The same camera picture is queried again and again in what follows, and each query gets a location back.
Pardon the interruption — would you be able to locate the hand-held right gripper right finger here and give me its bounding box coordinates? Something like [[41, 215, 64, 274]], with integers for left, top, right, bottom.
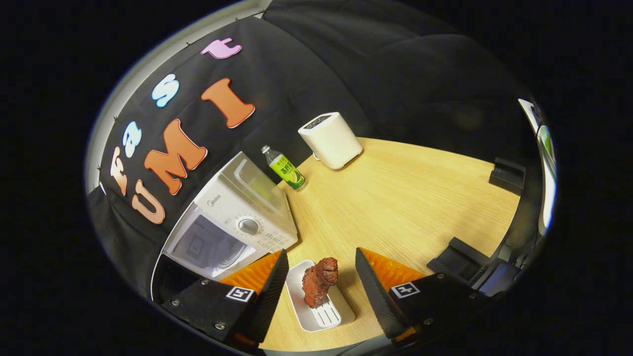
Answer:
[[355, 247, 495, 347]]

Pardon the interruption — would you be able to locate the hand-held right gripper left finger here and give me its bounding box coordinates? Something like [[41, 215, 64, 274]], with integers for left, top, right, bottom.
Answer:
[[161, 249, 290, 349]]

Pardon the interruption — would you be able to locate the red-brown meat piece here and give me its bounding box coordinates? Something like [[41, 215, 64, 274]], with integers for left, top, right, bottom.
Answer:
[[302, 257, 339, 309]]

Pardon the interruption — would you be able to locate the white microwave oven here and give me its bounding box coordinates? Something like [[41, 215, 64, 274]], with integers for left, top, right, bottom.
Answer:
[[150, 151, 299, 303]]

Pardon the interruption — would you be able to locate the white rectangular tray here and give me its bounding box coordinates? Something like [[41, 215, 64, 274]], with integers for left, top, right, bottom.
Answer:
[[285, 260, 357, 332]]

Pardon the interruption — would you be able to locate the black table holder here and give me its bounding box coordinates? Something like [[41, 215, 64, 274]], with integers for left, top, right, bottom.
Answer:
[[489, 157, 526, 191], [427, 237, 490, 282]]

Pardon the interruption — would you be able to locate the green label drink bottle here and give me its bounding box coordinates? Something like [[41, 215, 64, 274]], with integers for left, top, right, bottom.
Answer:
[[261, 145, 307, 191]]

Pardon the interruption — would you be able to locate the white toaster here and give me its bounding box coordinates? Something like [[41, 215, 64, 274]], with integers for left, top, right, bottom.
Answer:
[[298, 112, 363, 170]]

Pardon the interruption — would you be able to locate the black backdrop cloth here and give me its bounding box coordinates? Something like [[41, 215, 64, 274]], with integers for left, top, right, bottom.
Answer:
[[87, 0, 544, 297]]

